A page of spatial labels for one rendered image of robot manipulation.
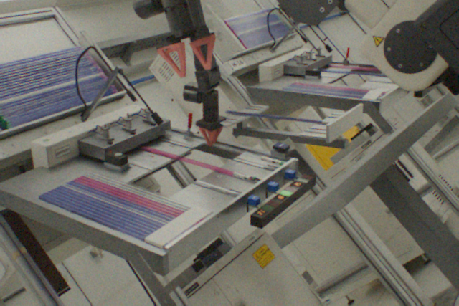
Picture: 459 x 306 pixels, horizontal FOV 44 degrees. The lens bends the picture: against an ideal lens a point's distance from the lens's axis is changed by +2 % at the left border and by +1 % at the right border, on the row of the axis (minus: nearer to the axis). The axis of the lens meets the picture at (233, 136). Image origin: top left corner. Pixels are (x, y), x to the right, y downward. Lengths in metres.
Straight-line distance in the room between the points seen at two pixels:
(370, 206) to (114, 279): 1.70
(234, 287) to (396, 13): 1.10
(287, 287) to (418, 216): 0.79
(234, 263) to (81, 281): 1.76
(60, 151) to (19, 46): 2.52
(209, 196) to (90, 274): 2.02
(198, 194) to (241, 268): 0.38
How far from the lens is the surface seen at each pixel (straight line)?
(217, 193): 1.70
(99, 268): 3.65
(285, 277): 2.07
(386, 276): 1.97
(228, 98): 2.97
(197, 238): 1.51
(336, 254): 2.98
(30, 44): 4.50
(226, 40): 3.02
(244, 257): 1.99
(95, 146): 1.96
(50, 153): 1.96
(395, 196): 1.39
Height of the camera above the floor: 0.64
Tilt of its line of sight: 8 degrees up
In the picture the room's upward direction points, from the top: 38 degrees counter-clockwise
